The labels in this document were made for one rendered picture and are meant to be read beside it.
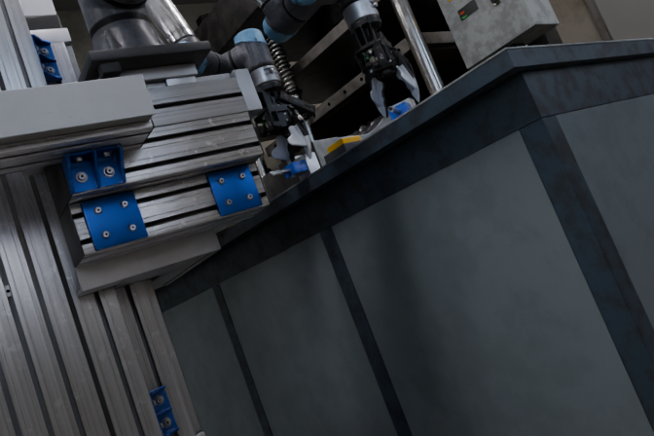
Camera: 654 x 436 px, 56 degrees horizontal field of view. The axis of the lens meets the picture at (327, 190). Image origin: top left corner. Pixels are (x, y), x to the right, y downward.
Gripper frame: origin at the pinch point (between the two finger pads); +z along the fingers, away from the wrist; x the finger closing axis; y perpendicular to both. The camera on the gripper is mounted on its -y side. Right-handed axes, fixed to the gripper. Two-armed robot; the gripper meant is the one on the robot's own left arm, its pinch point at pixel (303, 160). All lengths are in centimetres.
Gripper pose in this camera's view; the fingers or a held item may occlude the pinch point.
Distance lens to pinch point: 152.3
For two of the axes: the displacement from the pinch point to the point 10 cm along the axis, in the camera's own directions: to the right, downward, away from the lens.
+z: 3.6, 9.2, -1.4
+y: -7.5, 1.9, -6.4
